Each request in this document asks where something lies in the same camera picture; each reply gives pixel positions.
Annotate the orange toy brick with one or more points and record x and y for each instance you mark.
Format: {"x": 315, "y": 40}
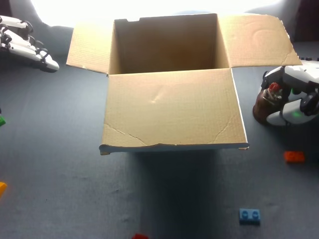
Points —
{"x": 294, "y": 157}

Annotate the green toy brick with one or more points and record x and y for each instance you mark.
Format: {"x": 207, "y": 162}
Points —
{"x": 2, "y": 121}

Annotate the cardboard box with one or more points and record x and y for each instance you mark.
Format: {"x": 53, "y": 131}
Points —
{"x": 169, "y": 104}

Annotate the brown round base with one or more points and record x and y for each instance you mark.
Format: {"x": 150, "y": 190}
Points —
{"x": 261, "y": 109}

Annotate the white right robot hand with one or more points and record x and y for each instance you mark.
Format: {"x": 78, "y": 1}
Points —
{"x": 22, "y": 42}

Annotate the yellow toy brick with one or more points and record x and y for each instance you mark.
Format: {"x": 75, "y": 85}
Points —
{"x": 2, "y": 189}

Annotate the grey table cloth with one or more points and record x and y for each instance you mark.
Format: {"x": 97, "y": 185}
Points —
{"x": 49, "y": 149}

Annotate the red toy brick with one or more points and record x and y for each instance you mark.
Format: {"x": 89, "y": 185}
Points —
{"x": 140, "y": 236}

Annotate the steel blue toy brick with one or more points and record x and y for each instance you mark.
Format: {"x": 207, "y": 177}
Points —
{"x": 249, "y": 216}

